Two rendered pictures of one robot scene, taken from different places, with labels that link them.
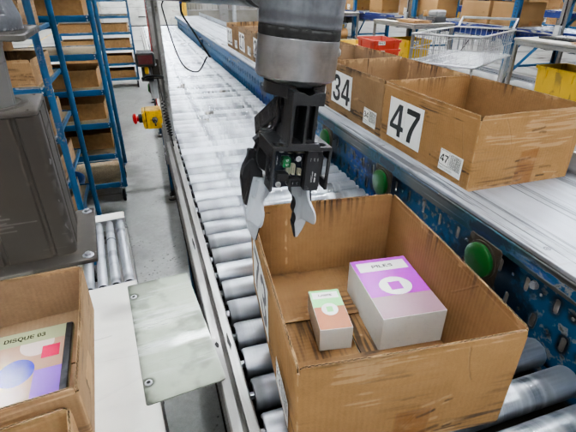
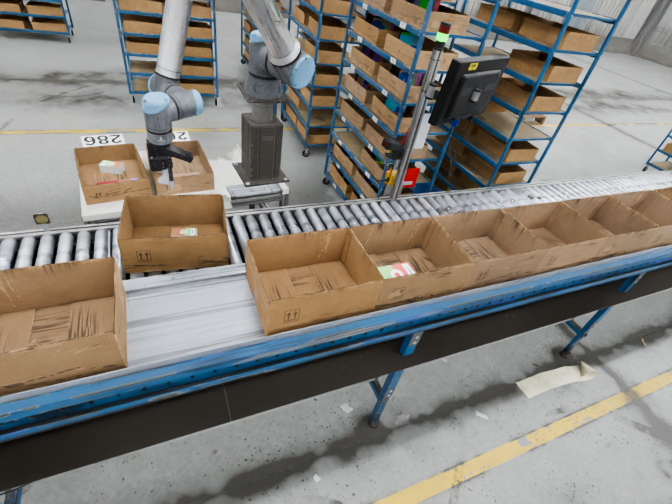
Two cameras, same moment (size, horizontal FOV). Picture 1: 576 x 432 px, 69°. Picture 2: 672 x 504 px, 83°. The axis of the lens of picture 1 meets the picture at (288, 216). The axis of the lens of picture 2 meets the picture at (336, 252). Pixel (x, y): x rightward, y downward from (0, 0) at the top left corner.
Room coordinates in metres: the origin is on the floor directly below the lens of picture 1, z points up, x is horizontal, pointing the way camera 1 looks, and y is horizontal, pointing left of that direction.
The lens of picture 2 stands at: (0.94, -1.42, 1.90)
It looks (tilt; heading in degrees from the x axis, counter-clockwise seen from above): 40 degrees down; 78
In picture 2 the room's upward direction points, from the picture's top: 12 degrees clockwise
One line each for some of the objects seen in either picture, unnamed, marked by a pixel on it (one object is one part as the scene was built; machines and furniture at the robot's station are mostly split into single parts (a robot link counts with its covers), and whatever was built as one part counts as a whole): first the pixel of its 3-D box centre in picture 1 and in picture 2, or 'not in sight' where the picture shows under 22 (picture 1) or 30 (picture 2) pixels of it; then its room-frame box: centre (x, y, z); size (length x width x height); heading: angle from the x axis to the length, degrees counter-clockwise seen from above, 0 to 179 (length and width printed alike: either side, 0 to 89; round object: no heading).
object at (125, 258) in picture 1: (123, 249); (256, 193); (0.83, 0.38, 0.74); 0.28 x 0.02 x 0.02; 23
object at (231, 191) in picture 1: (273, 189); (326, 239); (1.20, 0.05, 0.72); 0.52 x 0.05 x 0.05; 108
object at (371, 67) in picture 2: not in sight; (379, 61); (1.63, 1.65, 1.19); 0.40 x 0.30 x 0.10; 108
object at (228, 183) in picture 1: (267, 181); (338, 238); (1.26, 0.07, 0.72); 0.52 x 0.05 x 0.05; 108
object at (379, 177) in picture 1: (378, 182); not in sight; (1.06, -0.25, 0.81); 0.07 x 0.01 x 0.07; 18
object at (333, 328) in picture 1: (328, 318); (184, 235); (0.55, -0.07, 0.78); 0.10 x 0.06 x 0.05; 9
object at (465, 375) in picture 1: (356, 298); (177, 231); (0.54, -0.11, 0.83); 0.39 x 0.29 x 0.17; 12
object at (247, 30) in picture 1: (267, 42); (645, 219); (2.94, 0.14, 0.96); 0.39 x 0.29 x 0.17; 18
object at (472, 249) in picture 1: (477, 260); not in sight; (0.69, -0.37, 0.81); 0.07 x 0.01 x 0.07; 18
